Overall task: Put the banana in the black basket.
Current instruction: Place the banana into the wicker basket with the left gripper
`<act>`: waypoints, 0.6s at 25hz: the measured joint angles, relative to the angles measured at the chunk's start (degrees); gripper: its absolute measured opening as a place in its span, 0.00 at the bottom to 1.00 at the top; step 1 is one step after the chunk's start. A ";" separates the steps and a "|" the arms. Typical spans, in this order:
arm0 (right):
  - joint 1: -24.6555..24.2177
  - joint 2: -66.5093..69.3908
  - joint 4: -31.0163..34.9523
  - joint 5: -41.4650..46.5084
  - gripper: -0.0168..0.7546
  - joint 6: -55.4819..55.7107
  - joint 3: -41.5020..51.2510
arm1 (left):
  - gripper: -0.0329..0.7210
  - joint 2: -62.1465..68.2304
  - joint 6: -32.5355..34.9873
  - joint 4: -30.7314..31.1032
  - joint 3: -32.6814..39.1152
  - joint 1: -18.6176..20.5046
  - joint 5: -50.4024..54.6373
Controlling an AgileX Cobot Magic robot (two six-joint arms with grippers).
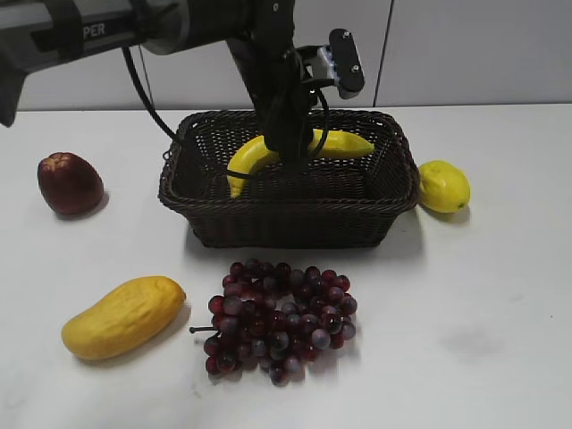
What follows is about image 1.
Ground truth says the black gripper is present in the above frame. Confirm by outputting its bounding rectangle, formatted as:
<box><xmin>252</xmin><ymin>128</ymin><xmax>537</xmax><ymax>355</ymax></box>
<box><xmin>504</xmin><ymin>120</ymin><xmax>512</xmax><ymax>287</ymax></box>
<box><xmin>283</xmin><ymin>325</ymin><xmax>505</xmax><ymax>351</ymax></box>
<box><xmin>225</xmin><ymin>1</ymin><xmax>365</xmax><ymax>162</ymax></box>

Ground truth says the yellow banana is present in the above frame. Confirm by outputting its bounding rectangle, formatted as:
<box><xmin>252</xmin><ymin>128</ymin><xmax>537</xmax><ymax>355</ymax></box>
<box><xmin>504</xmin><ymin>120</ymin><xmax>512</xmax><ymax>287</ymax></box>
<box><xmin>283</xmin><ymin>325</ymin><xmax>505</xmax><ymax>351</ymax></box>
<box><xmin>227</xmin><ymin>130</ymin><xmax>375</xmax><ymax>198</ymax></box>

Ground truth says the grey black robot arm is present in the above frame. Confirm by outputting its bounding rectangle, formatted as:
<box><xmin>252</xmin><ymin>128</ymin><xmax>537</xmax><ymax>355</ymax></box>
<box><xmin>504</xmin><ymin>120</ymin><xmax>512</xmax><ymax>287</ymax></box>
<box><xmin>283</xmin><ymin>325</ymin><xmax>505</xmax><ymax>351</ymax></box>
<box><xmin>1</xmin><ymin>1</ymin><xmax>365</xmax><ymax>164</ymax></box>

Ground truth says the dark woven basket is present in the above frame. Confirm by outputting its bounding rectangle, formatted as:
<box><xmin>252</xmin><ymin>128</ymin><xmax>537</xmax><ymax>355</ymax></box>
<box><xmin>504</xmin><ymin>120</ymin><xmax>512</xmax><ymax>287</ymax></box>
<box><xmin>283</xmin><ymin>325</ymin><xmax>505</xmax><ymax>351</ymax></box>
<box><xmin>158</xmin><ymin>109</ymin><xmax>420</xmax><ymax>248</ymax></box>

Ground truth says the yellow lemon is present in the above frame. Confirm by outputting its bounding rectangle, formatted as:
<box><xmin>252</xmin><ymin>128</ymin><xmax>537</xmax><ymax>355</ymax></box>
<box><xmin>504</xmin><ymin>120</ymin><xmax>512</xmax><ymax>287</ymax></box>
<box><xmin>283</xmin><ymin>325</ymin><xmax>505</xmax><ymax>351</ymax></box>
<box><xmin>419</xmin><ymin>160</ymin><xmax>471</xmax><ymax>214</ymax></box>

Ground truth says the red purple grape bunch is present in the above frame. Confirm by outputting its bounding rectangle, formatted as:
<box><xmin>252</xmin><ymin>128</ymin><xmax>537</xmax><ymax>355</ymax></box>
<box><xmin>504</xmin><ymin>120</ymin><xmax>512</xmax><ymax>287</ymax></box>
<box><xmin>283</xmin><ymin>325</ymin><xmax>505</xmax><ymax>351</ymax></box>
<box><xmin>189</xmin><ymin>258</ymin><xmax>358</xmax><ymax>385</ymax></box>

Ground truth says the dark red apple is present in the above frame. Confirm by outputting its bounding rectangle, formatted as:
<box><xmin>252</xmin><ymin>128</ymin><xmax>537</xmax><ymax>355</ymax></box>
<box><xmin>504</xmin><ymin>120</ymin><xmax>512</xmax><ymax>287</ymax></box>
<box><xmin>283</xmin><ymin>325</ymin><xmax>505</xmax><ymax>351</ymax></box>
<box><xmin>37</xmin><ymin>152</ymin><xmax>104</xmax><ymax>217</ymax></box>

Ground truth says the yellow mango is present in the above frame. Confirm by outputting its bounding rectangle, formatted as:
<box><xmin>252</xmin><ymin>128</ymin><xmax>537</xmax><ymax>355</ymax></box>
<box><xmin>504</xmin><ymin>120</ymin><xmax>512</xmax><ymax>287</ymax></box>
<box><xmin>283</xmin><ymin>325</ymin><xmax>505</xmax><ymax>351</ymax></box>
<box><xmin>61</xmin><ymin>276</ymin><xmax>186</xmax><ymax>361</ymax></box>

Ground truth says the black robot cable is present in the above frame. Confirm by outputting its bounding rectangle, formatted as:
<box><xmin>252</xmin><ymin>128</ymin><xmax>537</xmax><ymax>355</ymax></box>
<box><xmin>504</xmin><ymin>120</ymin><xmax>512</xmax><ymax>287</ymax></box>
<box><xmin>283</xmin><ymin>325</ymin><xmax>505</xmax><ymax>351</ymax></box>
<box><xmin>121</xmin><ymin>44</ymin><xmax>332</xmax><ymax>162</ymax></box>

